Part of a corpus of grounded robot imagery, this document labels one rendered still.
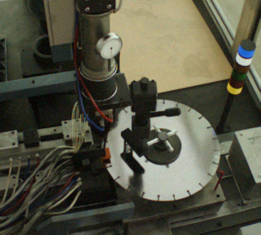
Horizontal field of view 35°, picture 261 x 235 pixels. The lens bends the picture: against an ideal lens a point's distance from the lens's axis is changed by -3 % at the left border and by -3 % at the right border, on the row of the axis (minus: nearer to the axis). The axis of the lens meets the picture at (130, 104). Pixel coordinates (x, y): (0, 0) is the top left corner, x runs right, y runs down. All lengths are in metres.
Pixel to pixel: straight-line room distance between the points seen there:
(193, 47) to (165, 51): 0.12
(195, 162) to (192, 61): 0.60
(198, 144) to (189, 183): 0.13
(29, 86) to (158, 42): 0.70
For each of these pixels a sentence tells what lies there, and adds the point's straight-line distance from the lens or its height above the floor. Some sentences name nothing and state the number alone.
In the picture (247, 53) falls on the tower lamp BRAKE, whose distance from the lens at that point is 1.17.
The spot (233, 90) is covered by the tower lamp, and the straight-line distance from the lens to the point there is 1.29.
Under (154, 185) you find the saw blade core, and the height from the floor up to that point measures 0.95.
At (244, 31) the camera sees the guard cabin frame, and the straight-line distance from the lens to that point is 1.58.
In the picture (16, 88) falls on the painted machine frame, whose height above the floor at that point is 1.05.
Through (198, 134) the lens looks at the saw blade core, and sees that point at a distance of 1.21.
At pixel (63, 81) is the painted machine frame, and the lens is 1.19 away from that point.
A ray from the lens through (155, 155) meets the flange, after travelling 1.14.
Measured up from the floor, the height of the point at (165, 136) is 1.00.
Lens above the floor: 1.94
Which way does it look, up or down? 52 degrees down
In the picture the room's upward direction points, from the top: 3 degrees clockwise
